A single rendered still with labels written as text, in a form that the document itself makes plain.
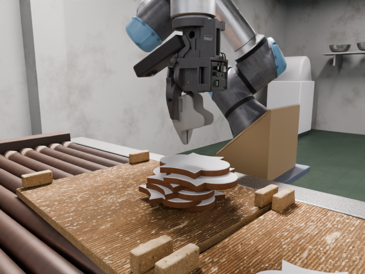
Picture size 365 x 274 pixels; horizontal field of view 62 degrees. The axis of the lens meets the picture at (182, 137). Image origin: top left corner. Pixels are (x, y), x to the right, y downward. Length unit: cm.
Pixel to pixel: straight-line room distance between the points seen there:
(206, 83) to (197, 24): 10
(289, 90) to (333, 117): 156
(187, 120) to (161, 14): 22
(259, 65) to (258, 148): 27
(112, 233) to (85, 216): 8
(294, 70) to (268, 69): 537
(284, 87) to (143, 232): 597
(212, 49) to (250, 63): 49
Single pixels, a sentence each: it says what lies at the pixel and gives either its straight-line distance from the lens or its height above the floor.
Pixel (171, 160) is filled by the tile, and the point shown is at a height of 101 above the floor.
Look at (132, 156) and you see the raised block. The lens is 81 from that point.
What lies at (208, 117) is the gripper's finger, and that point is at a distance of 54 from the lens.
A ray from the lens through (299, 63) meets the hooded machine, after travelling 637.
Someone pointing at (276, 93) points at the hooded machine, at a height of 86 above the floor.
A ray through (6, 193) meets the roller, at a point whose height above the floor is 92.
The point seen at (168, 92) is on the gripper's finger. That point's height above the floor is 114.
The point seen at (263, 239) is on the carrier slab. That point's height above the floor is 94.
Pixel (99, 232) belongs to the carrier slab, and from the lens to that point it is 48.
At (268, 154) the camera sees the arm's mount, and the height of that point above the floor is 95.
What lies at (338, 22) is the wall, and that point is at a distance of 754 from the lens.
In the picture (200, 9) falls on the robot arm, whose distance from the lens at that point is 51.
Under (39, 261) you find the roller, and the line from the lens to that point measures 48.
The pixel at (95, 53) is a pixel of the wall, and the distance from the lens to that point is 370.
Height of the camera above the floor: 116
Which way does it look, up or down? 11 degrees down
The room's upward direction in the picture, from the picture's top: straight up
